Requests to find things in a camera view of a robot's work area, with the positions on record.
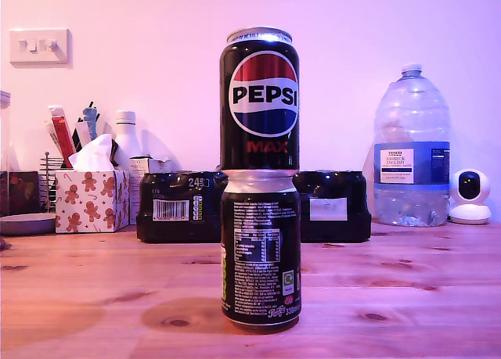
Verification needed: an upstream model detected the grey plate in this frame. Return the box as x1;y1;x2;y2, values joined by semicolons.
0;213;56;237

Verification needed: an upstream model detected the large clear water bottle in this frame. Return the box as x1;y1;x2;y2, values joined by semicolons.
372;63;451;227

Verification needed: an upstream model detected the black Pepsi Max can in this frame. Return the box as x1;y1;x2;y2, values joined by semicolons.
221;169;302;334
218;26;301;171

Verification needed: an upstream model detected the small white round camera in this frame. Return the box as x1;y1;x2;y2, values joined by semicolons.
449;169;492;225

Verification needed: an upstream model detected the cream tube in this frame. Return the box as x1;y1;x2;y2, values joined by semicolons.
43;120;63;159

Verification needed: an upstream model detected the white light switch plate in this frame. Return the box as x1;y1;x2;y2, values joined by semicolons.
9;28;73;68

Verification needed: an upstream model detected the metal wire basket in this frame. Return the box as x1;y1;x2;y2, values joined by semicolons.
38;152;75;214

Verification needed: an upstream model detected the small white cardboard box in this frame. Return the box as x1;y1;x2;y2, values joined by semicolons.
128;154;172;226

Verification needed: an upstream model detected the dark red patterned box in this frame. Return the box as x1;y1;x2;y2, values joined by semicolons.
7;171;40;216

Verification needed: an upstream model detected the white insulated bottle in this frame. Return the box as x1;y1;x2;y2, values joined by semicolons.
113;110;142;172

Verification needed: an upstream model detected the gingerbread print tissue box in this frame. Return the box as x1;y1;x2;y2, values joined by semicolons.
54;169;131;234

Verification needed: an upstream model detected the black Pepsi Max multipack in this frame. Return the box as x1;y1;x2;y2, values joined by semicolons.
136;169;372;245

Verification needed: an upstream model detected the white tissue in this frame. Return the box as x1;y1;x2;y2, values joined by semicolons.
68;134;117;172

